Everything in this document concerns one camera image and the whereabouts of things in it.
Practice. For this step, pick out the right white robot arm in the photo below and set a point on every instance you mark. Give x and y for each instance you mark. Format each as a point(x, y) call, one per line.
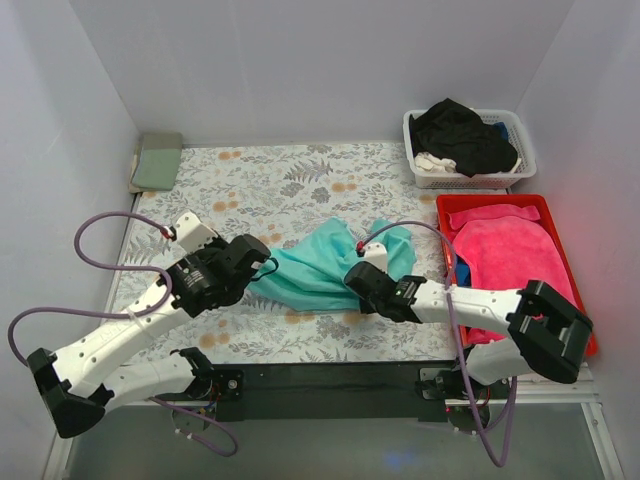
point(541, 331)

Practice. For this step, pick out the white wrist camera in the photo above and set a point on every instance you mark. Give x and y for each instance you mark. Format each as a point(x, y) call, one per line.
point(190, 232)
point(376, 254)

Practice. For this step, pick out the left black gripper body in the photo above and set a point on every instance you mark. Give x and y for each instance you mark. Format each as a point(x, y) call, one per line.
point(251, 251)

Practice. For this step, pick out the white plastic basket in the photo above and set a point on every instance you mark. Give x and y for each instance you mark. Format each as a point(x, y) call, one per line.
point(518, 137)

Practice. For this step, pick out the white garment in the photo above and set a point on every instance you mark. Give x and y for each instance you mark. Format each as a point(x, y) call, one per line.
point(431, 164)

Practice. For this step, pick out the aluminium rail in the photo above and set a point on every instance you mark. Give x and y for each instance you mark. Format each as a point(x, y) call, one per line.
point(550, 390)

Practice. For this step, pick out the black garment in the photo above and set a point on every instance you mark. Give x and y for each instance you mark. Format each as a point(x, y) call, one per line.
point(451, 130)

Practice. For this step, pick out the floral table mat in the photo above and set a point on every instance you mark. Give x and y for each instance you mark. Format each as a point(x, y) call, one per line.
point(280, 194)

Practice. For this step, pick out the blue garment in tray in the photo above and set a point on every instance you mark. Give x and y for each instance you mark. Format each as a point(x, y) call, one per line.
point(463, 274)

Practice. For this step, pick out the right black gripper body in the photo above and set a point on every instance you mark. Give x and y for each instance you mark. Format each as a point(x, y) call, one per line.
point(361, 282)

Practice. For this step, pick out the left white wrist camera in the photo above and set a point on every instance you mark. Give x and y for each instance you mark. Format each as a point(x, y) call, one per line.
point(190, 232)

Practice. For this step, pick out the folded green cloth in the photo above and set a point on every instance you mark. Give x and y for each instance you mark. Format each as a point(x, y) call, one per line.
point(156, 162)

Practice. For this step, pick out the blue garment in basket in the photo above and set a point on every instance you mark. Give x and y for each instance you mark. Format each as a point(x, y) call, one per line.
point(502, 129)

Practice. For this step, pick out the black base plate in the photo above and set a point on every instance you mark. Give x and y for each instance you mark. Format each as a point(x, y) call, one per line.
point(354, 390)

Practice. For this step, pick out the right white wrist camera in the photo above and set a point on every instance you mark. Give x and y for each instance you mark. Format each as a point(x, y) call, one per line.
point(376, 254)

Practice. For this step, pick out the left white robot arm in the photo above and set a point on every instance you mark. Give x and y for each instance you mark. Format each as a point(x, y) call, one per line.
point(80, 383)

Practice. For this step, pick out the teal t shirt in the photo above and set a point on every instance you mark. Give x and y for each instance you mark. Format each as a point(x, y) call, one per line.
point(310, 275)

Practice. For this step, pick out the pink towel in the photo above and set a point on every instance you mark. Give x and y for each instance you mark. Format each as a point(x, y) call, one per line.
point(506, 247)

